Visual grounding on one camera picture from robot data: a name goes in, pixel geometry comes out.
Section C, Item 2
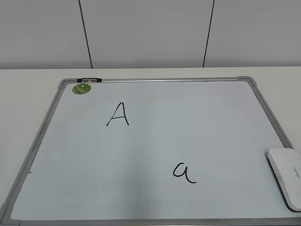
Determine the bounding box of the white board with grey frame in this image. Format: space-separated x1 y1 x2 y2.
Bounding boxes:
0 76 301 226

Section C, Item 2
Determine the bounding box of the green round magnet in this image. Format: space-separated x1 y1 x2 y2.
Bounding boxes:
72 83 91 95

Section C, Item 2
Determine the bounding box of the white whiteboard eraser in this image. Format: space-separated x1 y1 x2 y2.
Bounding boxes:
268 148 301 212

